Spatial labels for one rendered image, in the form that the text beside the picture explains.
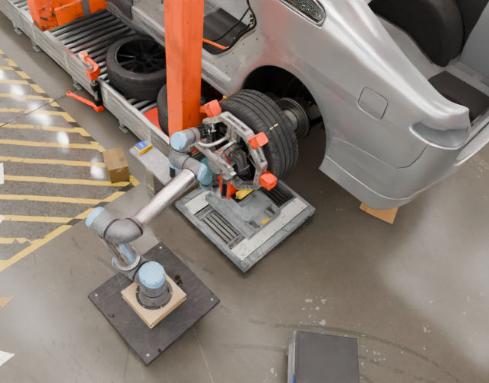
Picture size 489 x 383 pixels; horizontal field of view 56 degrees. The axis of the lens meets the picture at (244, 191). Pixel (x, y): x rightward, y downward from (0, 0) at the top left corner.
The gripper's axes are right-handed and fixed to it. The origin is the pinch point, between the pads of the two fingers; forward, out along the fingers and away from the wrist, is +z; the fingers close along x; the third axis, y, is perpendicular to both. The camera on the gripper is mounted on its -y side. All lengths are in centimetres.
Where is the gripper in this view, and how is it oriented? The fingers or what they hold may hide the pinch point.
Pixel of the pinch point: (211, 128)
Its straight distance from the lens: 281.7
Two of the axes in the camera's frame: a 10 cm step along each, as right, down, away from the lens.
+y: 8.2, -1.1, -5.6
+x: -2.6, -9.4, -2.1
